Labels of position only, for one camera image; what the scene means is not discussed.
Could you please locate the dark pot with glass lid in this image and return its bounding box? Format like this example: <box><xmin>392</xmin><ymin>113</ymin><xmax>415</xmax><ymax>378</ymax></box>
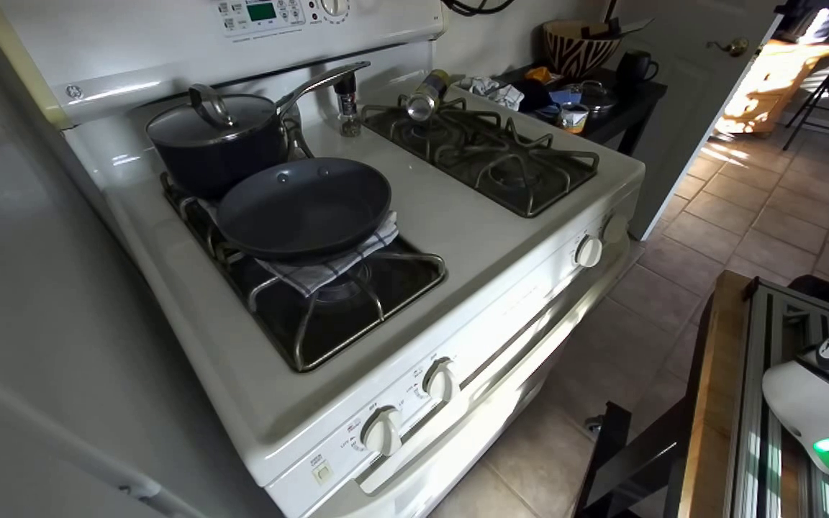
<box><xmin>147</xmin><ymin>60</ymin><xmax>364</xmax><ymax>199</ymax></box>

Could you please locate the white gas stove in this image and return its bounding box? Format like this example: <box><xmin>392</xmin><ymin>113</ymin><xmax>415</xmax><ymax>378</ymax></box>
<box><xmin>0</xmin><ymin>0</ymin><xmax>642</xmax><ymax>518</ymax></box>

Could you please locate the checkered dish cloth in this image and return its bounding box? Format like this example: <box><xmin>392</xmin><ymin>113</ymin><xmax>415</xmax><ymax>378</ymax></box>
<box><xmin>262</xmin><ymin>214</ymin><xmax>400</xmax><ymax>296</ymax></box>

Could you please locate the dark frying pan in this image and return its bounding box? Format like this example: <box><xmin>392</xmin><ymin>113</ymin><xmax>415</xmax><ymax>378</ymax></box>
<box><xmin>216</xmin><ymin>159</ymin><xmax>392</xmax><ymax>260</ymax></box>

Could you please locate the stove knob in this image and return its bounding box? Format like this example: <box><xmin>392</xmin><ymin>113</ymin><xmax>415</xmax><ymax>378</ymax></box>
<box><xmin>423</xmin><ymin>356</ymin><xmax>455</xmax><ymax>401</ymax></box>
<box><xmin>576</xmin><ymin>235</ymin><xmax>605</xmax><ymax>267</ymax></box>
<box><xmin>360</xmin><ymin>405</ymin><xmax>400</xmax><ymax>454</ymax></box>

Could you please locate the left black stove grate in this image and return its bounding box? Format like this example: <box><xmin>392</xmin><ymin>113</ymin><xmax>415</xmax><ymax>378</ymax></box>
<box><xmin>161</xmin><ymin>176</ymin><xmax>445</xmax><ymax>372</ymax></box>

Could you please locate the black stove grate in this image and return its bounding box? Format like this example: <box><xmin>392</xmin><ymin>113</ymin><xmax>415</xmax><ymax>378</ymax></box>
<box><xmin>161</xmin><ymin>176</ymin><xmax>445</xmax><ymax>372</ymax></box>
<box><xmin>364</xmin><ymin>100</ymin><xmax>599</xmax><ymax>218</ymax></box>

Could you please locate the right black stove grate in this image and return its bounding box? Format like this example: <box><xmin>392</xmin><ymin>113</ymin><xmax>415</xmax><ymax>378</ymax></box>
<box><xmin>364</xmin><ymin>100</ymin><xmax>599</xmax><ymax>218</ymax></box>

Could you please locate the small metal cup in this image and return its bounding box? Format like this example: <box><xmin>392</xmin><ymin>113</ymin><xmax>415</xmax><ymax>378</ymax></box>
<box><xmin>403</xmin><ymin>70</ymin><xmax>448</xmax><ymax>120</ymax></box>

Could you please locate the right stove knob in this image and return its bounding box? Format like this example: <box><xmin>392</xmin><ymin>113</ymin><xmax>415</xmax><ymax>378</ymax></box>
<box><xmin>576</xmin><ymin>235</ymin><xmax>605</xmax><ymax>267</ymax></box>

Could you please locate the front left stove knob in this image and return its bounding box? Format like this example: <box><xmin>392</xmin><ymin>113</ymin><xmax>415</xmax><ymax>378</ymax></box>
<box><xmin>360</xmin><ymin>405</ymin><xmax>400</xmax><ymax>454</ymax></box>

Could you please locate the salt shaker on stove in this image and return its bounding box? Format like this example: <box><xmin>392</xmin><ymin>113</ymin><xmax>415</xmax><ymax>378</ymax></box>
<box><xmin>333</xmin><ymin>71</ymin><xmax>360</xmax><ymax>139</ymax></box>

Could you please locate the patterned woven basket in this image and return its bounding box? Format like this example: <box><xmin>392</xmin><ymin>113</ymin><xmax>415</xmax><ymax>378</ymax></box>
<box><xmin>540</xmin><ymin>19</ymin><xmax>618</xmax><ymax>77</ymax></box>

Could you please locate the dark side table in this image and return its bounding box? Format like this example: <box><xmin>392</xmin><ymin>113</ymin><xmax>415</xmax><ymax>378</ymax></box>
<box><xmin>501</xmin><ymin>53</ymin><xmax>667</xmax><ymax>156</ymax></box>

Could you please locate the white refrigerator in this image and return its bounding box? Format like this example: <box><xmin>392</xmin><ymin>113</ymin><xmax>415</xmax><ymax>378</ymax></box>
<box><xmin>0</xmin><ymin>55</ymin><xmax>279</xmax><ymax>518</ymax></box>

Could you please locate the wooden edged metal rack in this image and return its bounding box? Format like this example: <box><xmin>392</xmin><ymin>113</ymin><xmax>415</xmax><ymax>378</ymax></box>
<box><xmin>665</xmin><ymin>273</ymin><xmax>829</xmax><ymax>518</ymax></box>

